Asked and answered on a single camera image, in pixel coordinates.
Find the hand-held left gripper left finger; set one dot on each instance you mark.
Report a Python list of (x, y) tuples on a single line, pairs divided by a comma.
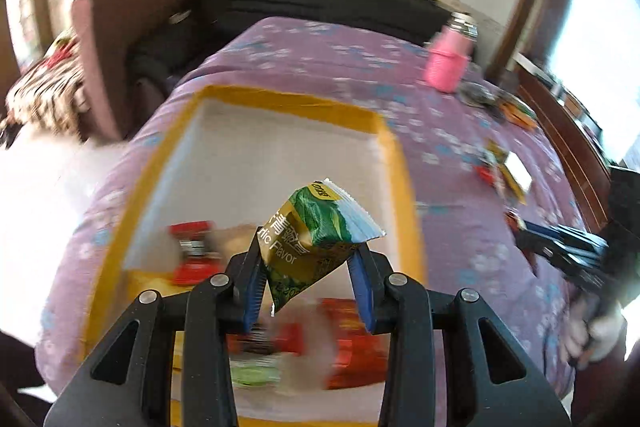
[(252, 289)]

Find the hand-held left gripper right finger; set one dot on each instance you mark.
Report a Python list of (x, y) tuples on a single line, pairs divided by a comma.
[(362, 292)]

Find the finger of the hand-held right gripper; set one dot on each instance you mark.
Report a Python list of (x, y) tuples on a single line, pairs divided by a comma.
[(542, 234), (570, 268)]

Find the dark red snack packet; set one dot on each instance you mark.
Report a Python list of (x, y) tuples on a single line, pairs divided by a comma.
[(514, 223)]

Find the orange red snack packet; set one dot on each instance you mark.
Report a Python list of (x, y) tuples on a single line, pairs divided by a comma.
[(357, 342)]

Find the small red snack packet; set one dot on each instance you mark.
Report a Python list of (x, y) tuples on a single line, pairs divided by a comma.
[(285, 338)]

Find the red candy packet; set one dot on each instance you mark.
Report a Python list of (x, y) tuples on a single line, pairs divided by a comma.
[(192, 252)]

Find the green and gold snack packet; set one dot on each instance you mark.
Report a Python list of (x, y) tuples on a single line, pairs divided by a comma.
[(315, 232)]

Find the light green snack packet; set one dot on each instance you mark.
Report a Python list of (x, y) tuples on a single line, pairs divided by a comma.
[(255, 372)]

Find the cardboard box with yellow tape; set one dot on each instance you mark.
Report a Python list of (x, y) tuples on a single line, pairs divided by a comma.
[(275, 147)]

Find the person's right hand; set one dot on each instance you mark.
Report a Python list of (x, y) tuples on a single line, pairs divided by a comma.
[(597, 332)]

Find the white puffed snack packet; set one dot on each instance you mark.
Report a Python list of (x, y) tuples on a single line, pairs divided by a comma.
[(517, 171)]

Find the orange cracker packet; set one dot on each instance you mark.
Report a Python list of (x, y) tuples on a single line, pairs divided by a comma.
[(517, 112)]

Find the clear bag with dark contents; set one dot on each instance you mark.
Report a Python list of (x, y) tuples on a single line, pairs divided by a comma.
[(475, 94)]

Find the pink bottle with knitted sleeve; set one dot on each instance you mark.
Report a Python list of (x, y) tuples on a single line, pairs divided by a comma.
[(447, 57)]

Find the purple floral tablecloth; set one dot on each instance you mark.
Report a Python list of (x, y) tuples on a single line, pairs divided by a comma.
[(310, 52)]

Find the brown armchair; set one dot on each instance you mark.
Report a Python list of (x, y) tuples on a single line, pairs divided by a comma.
[(125, 47)]

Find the patterned blanket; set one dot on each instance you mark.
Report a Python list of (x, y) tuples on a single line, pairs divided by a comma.
[(40, 92)]

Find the black sofa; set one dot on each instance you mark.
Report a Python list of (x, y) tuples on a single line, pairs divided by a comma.
[(300, 2)]

